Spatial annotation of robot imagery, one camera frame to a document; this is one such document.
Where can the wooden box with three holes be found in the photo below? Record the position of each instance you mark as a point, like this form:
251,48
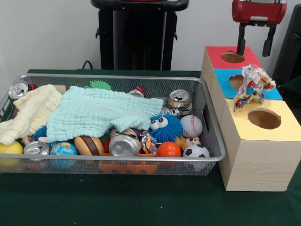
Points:
258,160

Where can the white baseball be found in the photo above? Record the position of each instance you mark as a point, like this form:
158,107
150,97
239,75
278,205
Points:
191,127

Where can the orange ball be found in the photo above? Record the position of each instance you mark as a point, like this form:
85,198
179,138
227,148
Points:
168,149

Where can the dark green tablecloth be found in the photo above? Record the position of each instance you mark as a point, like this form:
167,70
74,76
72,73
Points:
141,202
292,94

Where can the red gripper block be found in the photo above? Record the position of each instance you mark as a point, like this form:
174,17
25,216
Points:
247,11

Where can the blue fuzzy toy with eyes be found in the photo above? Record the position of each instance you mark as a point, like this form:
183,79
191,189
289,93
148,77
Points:
169,131

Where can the light blue muslin cloth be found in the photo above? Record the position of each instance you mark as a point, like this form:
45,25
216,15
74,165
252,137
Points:
94,110

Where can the crushed silver can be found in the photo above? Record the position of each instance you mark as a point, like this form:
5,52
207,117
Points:
123,146

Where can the cream muslin cloth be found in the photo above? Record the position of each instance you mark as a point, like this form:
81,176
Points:
33,106

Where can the black and white soccer ball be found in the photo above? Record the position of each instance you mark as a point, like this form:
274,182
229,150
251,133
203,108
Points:
196,150

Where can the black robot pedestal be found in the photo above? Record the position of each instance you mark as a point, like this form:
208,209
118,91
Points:
131,35

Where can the colourful paper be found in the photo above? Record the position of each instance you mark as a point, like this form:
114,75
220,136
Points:
251,87

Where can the globe print ball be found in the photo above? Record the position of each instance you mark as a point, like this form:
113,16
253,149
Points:
63,149

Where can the gold drink can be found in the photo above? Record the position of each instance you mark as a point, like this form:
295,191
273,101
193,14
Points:
178,101

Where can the shallow metal mesh bin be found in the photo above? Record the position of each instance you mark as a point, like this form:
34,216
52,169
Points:
150,81

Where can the toy hamburger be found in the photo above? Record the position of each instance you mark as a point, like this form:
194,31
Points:
88,146

